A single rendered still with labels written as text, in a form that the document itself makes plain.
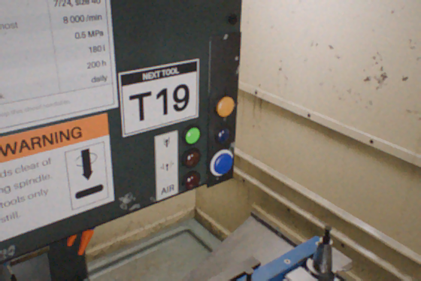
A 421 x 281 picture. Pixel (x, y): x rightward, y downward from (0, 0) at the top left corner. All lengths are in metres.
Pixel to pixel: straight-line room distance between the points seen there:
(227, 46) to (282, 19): 0.93
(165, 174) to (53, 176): 0.14
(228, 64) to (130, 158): 0.16
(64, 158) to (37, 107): 0.06
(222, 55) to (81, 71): 0.17
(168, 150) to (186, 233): 1.61
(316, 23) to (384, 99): 0.29
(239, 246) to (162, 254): 0.43
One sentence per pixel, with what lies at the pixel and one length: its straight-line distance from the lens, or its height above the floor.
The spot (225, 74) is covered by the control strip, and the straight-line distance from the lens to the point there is 0.54.
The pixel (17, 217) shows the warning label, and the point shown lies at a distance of 0.48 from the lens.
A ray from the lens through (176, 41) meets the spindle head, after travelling 0.49.
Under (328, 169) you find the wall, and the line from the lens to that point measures 1.45.
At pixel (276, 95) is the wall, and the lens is 1.51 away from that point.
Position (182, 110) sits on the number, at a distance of 0.52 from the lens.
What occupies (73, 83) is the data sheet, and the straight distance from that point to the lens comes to 0.44.
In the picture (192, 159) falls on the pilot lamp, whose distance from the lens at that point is 0.55.
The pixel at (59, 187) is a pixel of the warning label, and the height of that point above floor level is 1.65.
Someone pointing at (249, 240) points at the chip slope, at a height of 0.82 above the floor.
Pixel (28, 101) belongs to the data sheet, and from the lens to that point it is 0.44.
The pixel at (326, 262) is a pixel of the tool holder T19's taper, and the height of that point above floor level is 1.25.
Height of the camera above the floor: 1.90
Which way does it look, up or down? 26 degrees down
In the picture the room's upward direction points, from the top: 2 degrees clockwise
